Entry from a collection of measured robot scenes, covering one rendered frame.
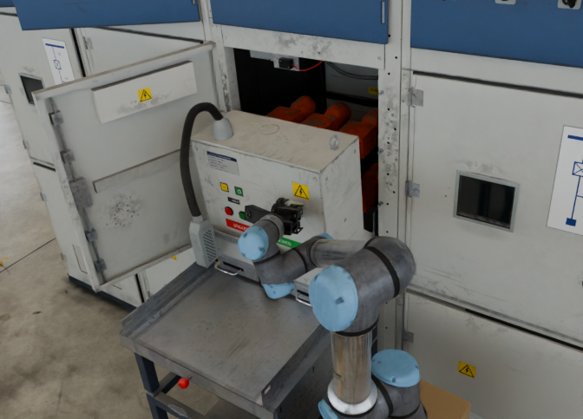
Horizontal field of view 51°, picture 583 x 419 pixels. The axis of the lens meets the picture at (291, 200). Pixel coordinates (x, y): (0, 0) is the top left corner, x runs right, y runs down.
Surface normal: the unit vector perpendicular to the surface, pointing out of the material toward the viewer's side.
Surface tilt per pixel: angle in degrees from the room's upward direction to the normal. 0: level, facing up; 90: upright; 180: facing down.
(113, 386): 0
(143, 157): 90
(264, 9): 90
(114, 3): 90
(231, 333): 0
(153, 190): 90
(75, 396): 0
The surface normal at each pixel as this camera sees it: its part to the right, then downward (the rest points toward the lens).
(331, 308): -0.83, 0.29
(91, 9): -0.09, 0.52
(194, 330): -0.07, -0.85
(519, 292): -0.56, 0.47
